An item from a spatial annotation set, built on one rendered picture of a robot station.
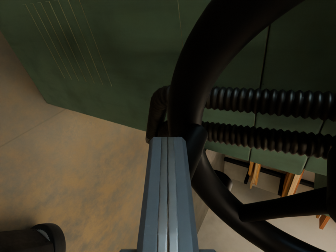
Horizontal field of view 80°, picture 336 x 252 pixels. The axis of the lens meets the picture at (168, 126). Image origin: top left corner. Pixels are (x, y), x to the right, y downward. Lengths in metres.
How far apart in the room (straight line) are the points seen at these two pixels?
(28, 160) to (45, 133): 0.11
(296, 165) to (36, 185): 0.86
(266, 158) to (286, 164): 0.03
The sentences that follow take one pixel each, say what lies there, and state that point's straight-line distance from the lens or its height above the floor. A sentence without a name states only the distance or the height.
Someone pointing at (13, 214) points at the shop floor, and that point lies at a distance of 0.96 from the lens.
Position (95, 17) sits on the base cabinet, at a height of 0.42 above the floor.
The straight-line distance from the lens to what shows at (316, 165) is 0.42.
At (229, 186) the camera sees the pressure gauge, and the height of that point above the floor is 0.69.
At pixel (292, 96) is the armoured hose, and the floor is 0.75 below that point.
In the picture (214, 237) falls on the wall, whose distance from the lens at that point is 3.69.
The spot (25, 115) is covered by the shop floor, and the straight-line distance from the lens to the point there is 0.84.
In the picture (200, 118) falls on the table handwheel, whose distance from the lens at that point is 0.15.
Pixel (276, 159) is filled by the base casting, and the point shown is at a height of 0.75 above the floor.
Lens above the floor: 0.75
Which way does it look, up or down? 28 degrees down
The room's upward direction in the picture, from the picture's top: 104 degrees clockwise
